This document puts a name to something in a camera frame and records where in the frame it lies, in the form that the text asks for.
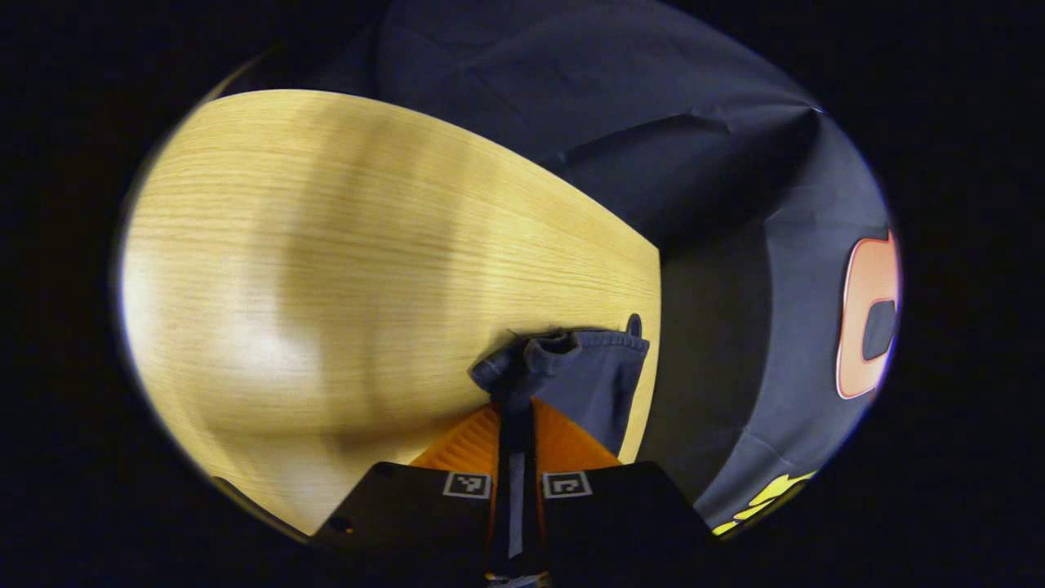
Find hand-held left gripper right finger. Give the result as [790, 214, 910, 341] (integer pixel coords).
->
[518, 398, 721, 578]

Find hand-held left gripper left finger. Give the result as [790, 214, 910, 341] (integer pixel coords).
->
[313, 400, 518, 579]

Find dark blue jeans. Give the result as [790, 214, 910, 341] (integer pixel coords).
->
[469, 314, 652, 460]

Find black backdrop cloth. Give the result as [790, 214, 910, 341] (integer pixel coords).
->
[220, 0, 900, 537]

